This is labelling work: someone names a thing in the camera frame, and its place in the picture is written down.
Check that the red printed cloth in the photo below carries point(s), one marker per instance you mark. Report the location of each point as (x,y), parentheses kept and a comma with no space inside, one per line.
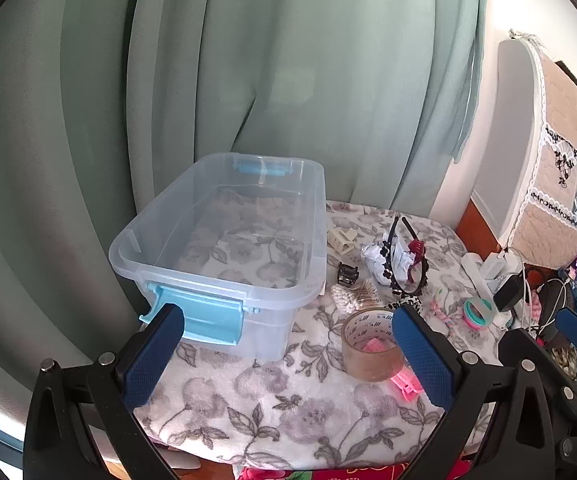
(343,474)

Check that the pink hair comb clip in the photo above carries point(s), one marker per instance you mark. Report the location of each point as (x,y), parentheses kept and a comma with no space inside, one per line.
(408,387)

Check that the black flowered headband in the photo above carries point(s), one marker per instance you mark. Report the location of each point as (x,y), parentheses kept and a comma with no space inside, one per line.
(387,260)

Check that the white plug-in charger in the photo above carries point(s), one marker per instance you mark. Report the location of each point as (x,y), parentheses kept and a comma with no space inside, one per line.
(498,262)

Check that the floral grey white blanket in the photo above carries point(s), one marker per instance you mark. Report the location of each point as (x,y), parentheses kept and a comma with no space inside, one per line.
(293,410)

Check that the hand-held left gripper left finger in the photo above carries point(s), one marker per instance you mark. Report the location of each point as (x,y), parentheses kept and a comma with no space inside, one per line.
(151,360)

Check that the pale green curtain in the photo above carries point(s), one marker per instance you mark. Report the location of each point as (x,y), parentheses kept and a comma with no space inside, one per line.
(218,85)

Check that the black plug-in charger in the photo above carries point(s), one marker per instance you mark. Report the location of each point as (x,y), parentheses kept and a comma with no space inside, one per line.
(508,292)

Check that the white paper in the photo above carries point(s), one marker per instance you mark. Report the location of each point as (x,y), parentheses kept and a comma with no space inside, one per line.
(376,260)

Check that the black and white scrunchie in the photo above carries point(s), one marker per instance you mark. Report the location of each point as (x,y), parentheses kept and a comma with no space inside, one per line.
(411,302)

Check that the white padded headboard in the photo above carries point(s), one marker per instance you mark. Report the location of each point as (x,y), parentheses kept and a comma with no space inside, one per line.
(513,135)

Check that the small black hair clip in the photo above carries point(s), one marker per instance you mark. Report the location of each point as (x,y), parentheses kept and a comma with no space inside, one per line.
(347,274)

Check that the cream hair claw clip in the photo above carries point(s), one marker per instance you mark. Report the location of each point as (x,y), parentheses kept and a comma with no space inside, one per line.
(341,242)

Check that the brown packing tape roll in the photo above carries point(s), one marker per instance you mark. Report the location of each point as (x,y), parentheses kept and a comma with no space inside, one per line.
(368,367)

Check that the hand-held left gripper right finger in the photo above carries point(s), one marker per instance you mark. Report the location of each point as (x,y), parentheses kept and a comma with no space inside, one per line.
(426,360)

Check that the beige quilted lace cover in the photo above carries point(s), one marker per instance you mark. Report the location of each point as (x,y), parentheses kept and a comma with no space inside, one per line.
(568,110)

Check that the clear plastic storage box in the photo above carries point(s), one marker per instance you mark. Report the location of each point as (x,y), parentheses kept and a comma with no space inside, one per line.
(268,320)

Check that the pack of cotton swabs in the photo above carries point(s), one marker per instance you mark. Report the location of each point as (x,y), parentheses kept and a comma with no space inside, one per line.
(353,296)

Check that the white power strip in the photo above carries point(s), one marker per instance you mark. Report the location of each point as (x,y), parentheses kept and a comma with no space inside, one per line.
(473,272)

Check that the brown wooden bed frame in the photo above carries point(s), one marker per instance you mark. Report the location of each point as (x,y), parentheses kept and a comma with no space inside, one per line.
(475,227)

